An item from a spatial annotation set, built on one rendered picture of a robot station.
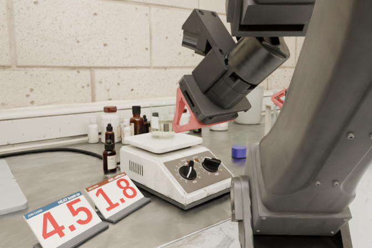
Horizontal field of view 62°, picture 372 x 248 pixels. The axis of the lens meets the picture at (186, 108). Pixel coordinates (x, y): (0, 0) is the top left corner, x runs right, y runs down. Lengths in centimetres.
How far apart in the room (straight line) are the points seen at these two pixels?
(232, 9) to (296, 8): 6
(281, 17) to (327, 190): 18
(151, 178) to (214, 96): 23
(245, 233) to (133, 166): 38
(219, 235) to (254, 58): 25
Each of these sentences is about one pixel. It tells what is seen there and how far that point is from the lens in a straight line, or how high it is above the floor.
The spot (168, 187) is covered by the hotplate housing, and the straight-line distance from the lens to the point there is 53.
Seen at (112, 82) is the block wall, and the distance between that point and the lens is 109.
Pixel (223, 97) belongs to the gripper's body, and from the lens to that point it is 40.
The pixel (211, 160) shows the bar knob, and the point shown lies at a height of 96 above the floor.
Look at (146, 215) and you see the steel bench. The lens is 51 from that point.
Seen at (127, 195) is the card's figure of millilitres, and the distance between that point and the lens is 55.
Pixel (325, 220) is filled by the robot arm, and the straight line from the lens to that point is 26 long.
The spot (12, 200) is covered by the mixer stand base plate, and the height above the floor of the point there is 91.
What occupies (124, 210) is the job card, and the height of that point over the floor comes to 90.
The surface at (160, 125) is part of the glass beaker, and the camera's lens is 60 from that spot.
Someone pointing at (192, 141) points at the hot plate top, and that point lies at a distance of 60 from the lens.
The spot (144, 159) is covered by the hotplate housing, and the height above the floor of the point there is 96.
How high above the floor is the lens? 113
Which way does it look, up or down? 8 degrees down
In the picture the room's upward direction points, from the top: straight up
